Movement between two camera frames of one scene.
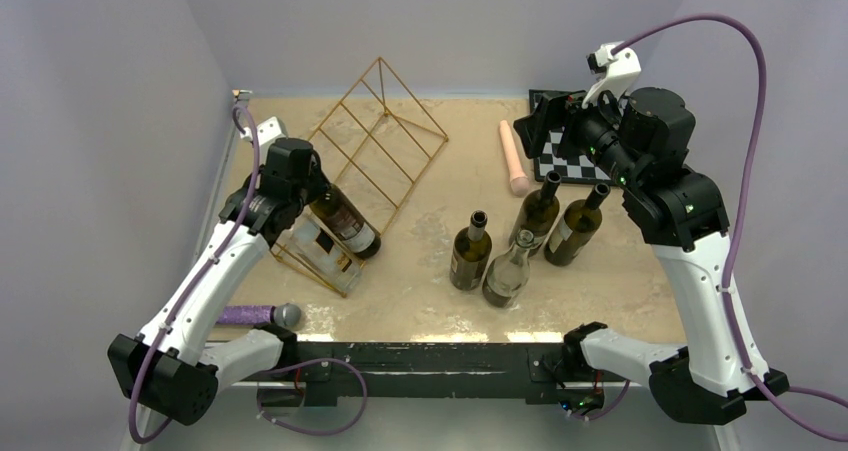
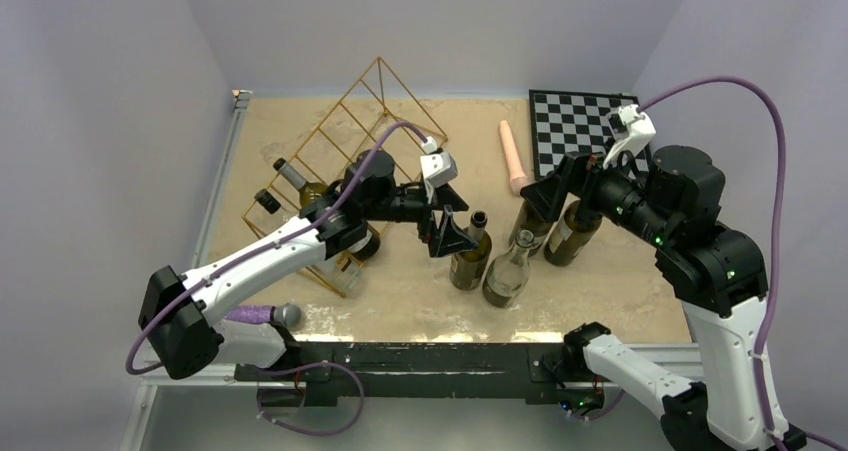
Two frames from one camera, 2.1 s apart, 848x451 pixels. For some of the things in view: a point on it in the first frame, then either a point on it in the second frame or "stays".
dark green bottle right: x=581 y=220 stays
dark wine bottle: x=471 y=252 stays
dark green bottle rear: x=537 y=211 stays
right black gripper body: x=595 y=130 → x=618 y=195
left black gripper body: x=311 y=189 → x=410 y=205
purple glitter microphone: x=285 y=314 stays
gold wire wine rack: x=370 y=151 stays
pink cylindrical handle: x=519 y=183 stays
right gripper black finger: x=540 y=128 → x=549 y=194
